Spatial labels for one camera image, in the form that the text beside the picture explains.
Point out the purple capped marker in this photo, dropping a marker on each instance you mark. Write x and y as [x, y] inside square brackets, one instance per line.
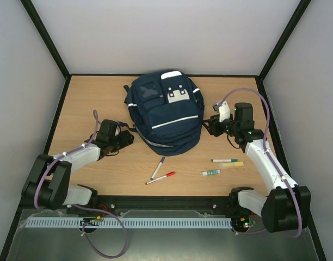
[157, 168]

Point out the yellow capped glue stick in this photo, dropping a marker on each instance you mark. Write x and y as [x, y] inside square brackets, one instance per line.
[228, 165]

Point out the teal capped marker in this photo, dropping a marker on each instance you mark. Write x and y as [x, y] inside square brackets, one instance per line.
[224, 160]

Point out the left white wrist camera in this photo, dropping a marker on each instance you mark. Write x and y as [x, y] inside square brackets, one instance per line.
[117, 131]

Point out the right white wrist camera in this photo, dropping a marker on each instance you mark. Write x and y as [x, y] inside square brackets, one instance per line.
[223, 109]

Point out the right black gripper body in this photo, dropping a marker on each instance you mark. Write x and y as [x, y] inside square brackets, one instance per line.
[215, 126]

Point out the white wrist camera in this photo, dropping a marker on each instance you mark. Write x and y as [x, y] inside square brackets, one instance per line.
[223, 109]
[117, 131]

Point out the green white glue stick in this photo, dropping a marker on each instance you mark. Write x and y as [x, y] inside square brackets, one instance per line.
[211, 172]

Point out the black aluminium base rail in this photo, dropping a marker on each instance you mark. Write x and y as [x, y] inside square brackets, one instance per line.
[214, 205]

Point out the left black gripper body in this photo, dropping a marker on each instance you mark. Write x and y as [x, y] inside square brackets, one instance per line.
[118, 144]

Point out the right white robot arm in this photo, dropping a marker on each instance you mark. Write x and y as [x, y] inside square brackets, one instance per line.
[287, 205]

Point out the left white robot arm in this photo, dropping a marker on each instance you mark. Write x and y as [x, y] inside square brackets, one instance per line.
[48, 183]

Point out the grey slotted cable duct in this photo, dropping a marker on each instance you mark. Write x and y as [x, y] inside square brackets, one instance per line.
[129, 223]

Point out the red capped marker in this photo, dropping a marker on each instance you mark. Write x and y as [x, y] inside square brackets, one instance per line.
[161, 177]

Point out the navy blue student backpack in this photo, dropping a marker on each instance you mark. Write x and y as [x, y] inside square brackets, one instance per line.
[167, 110]

